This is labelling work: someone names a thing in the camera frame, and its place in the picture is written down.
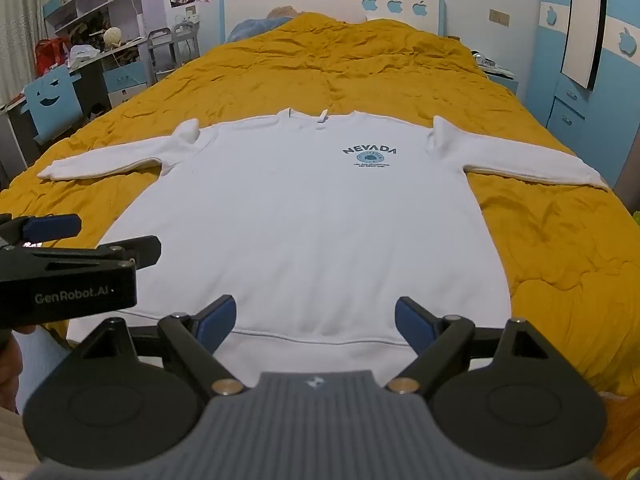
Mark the white plastic bag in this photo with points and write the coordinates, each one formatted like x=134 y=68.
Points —
x=82 y=54

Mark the blue nightstand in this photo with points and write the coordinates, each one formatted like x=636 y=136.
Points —
x=502 y=82

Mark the wall socket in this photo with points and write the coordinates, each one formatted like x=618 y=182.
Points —
x=499 y=17

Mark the mustard yellow bedspread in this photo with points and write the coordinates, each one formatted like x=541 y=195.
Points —
x=350 y=75

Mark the blue desk drawer unit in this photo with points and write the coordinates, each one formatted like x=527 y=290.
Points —
x=125 y=82

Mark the person's left hand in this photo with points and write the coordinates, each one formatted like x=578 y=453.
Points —
x=10 y=375

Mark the grey folding chair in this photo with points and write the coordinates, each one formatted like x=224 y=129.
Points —
x=160 y=55
x=186 y=42

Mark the red bag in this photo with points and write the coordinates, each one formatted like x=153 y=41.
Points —
x=49 y=52

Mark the white round ball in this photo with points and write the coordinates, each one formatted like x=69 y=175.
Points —
x=113 y=37

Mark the blue wardrobe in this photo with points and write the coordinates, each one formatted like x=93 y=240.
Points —
x=550 y=75

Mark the white panel with black edge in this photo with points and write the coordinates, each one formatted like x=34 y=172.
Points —
x=582 y=25

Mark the light blue cloth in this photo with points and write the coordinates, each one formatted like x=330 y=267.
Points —
x=45 y=360

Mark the blue chair with face cutout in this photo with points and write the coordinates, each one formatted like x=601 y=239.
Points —
x=52 y=105

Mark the blue pillow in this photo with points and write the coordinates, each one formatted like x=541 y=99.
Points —
x=252 y=28

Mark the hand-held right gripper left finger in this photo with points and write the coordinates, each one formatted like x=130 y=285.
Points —
x=219 y=321

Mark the beige cushion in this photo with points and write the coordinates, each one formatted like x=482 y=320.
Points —
x=282 y=11

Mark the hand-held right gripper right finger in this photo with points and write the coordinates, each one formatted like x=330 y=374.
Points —
x=414 y=322

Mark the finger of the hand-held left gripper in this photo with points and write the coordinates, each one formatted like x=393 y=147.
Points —
x=50 y=227
x=135 y=250

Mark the white printed sweatshirt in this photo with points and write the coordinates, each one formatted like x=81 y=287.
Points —
x=300 y=235

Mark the white and blue headboard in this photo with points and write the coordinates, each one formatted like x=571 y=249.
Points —
x=325 y=7

